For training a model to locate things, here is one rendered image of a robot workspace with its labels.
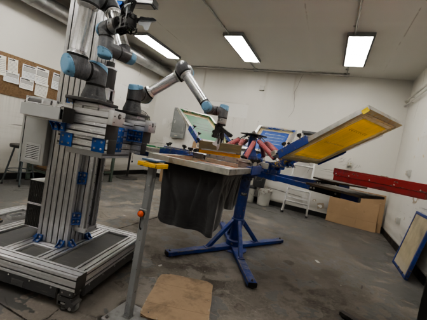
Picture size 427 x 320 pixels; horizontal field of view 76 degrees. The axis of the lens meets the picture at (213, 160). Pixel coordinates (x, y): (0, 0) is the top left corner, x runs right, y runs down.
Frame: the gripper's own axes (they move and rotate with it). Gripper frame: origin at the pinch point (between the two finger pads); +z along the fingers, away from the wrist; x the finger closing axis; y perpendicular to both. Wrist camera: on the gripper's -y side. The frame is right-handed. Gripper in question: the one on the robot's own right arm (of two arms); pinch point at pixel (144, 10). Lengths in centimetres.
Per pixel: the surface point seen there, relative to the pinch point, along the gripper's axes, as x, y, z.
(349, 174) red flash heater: -134, 63, 71
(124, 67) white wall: -291, -136, -438
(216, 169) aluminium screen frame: -56, 69, 11
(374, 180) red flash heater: -129, 65, 87
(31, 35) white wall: -87, -107, -393
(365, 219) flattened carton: -538, 136, 43
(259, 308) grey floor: -112, 167, 24
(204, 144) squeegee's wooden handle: -96, 51, -31
